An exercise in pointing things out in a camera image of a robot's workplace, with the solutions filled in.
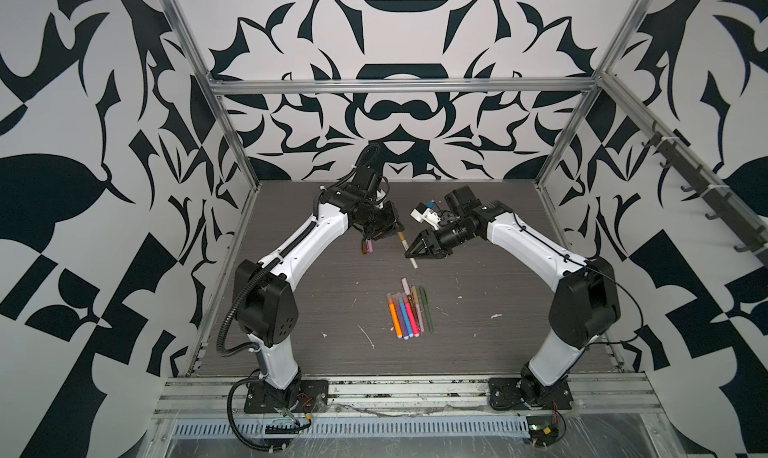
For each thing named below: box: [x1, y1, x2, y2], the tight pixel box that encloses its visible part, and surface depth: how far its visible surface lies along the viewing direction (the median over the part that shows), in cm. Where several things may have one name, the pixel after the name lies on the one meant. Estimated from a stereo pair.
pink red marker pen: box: [402, 292, 420, 338], surface depth 88 cm
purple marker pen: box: [394, 295, 409, 340], surface depth 87 cm
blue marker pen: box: [397, 293, 414, 338], surface depth 89 cm
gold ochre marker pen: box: [397, 231, 419, 269], surface depth 81 cm
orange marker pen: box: [386, 292, 403, 339], surface depth 88 cm
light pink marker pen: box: [401, 277, 425, 333], surface depth 90 cm
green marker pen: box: [419, 285, 434, 333], surface depth 91 cm
